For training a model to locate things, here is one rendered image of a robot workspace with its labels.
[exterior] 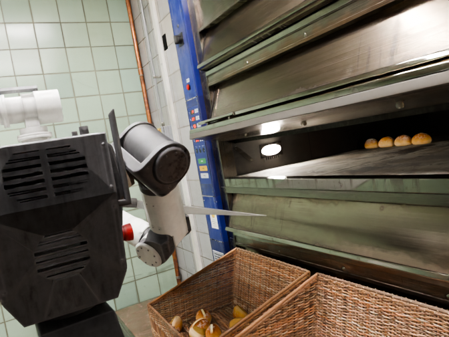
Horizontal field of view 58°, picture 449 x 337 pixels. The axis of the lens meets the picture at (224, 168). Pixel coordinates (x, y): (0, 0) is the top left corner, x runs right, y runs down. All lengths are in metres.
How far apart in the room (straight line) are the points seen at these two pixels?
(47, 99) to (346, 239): 0.96
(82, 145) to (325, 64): 0.86
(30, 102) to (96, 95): 1.88
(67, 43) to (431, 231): 2.29
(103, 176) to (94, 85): 2.08
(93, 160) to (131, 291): 2.19
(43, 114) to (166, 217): 0.34
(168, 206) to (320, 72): 0.68
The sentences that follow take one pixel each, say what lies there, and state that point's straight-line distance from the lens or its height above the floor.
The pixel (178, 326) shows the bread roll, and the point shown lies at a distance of 1.84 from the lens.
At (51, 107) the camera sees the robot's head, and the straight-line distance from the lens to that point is 0.86.
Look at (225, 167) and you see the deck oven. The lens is 1.97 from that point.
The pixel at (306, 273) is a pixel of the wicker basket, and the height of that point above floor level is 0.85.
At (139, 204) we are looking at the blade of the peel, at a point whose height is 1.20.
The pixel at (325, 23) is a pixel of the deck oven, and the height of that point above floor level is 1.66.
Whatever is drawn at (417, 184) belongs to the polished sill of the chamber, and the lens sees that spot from 1.16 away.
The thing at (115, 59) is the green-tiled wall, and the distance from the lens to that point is 2.82.
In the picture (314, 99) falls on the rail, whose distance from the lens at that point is 1.16.
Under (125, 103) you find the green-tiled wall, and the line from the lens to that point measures 2.77.
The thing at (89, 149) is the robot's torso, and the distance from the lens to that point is 0.68.
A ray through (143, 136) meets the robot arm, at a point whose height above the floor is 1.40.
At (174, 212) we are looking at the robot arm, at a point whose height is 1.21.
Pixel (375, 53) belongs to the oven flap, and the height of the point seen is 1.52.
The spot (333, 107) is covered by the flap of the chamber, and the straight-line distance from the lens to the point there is 1.10.
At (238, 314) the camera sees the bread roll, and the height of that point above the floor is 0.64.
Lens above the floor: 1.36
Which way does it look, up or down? 4 degrees down
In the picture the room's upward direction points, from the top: 10 degrees counter-clockwise
